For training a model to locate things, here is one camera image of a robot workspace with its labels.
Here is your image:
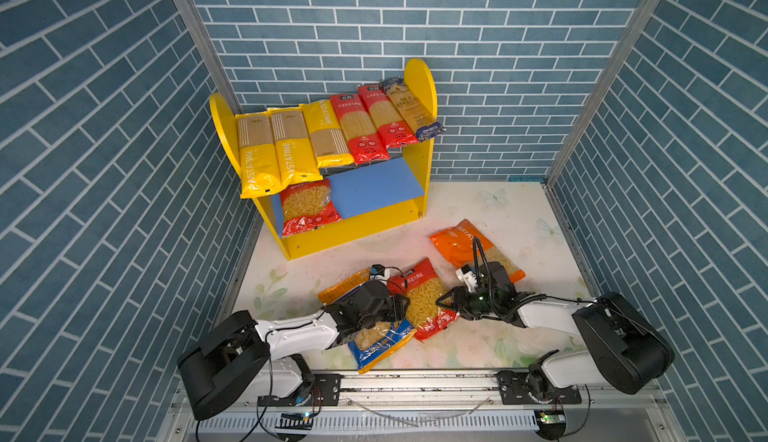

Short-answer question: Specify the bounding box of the floral table mat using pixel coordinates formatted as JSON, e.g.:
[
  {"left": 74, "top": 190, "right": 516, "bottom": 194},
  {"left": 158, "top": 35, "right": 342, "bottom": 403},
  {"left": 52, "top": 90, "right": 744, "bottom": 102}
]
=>
[{"left": 234, "top": 181, "right": 590, "bottom": 370}]

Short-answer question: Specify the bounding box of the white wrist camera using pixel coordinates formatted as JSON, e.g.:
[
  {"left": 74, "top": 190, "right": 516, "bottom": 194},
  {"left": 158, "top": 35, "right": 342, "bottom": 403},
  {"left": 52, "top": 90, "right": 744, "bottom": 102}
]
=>
[
  {"left": 369, "top": 264, "right": 393, "bottom": 282},
  {"left": 455, "top": 264, "right": 478, "bottom": 293}
]

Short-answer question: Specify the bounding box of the red labelled spaghetti bag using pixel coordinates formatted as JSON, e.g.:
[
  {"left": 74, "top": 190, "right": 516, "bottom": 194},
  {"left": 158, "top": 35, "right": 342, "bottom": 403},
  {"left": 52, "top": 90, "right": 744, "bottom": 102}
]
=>
[{"left": 330, "top": 94, "right": 390, "bottom": 164}]

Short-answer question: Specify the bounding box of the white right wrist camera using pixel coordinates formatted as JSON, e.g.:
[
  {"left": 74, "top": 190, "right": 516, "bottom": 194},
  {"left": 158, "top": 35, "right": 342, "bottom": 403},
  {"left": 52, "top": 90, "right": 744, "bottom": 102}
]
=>
[{"left": 455, "top": 264, "right": 478, "bottom": 293}]

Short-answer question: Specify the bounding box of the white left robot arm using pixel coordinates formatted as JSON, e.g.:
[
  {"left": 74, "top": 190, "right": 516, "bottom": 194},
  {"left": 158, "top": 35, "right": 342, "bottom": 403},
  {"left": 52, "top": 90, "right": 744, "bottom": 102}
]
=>
[{"left": 177, "top": 280, "right": 410, "bottom": 421}]

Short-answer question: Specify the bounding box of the red macaroni bag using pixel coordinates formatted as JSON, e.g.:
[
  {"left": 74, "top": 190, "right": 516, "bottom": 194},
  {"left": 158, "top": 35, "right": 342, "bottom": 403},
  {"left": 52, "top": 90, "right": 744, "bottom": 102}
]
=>
[{"left": 279, "top": 179, "right": 342, "bottom": 237}]

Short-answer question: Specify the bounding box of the yellow Pastatime spaghetti bag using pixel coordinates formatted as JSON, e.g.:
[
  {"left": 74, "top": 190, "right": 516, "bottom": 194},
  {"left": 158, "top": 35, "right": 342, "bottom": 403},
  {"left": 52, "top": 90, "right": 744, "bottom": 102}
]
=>
[
  {"left": 269, "top": 108, "right": 323, "bottom": 186},
  {"left": 237, "top": 114, "right": 285, "bottom": 199}
]

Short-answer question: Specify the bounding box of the metal base rail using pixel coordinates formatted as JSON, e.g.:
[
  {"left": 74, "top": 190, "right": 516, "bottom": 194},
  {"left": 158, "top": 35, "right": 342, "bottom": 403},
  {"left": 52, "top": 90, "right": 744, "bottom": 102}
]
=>
[{"left": 162, "top": 369, "right": 676, "bottom": 441}]

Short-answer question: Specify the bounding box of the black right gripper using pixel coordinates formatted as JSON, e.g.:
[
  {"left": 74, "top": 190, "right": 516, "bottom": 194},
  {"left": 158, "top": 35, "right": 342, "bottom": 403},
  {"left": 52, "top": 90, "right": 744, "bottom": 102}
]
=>
[{"left": 434, "top": 285, "right": 499, "bottom": 320}]

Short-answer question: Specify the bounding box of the orange macaroni bag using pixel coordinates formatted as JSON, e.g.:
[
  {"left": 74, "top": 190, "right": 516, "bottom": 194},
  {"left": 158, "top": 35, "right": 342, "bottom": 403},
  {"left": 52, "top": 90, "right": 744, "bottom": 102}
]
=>
[{"left": 428, "top": 218, "right": 527, "bottom": 284}]

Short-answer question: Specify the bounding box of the blue shell pasta bag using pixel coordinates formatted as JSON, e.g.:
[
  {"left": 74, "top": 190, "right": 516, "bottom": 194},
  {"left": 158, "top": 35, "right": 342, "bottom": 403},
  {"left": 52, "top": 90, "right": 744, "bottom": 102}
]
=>
[{"left": 317, "top": 267, "right": 415, "bottom": 374}]

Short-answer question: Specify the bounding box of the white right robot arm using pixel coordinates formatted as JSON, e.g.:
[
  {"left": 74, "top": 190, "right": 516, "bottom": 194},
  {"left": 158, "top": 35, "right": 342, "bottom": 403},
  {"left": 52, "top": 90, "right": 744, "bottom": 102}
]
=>
[{"left": 436, "top": 237, "right": 675, "bottom": 404}]

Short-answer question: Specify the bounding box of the yellow shelf with coloured boards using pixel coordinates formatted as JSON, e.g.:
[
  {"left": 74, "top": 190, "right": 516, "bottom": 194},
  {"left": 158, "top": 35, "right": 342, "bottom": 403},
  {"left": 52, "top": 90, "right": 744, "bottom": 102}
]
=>
[{"left": 209, "top": 58, "right": 438, "bottom": 260}]

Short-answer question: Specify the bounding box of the red fusilli bag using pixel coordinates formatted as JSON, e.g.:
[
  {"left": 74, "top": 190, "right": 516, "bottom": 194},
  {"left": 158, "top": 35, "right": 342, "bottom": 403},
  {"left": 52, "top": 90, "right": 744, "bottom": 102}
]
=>
[{"left": 388, "top": 258, "right": 459, "bottom": 341}]

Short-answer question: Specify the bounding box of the dark labelled spaghetti bag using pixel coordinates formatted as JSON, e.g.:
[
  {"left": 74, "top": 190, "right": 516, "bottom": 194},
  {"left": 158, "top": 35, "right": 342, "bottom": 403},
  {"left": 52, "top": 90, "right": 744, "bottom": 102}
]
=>
[{"left": 381, "top": 78, "right": 444, "bottom": 141}]

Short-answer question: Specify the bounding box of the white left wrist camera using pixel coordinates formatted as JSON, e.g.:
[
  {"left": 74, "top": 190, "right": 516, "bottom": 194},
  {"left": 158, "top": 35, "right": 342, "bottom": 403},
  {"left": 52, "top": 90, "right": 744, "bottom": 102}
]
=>
[{"left": 369, "top": 264, "right": 393, "bottom": 282}]

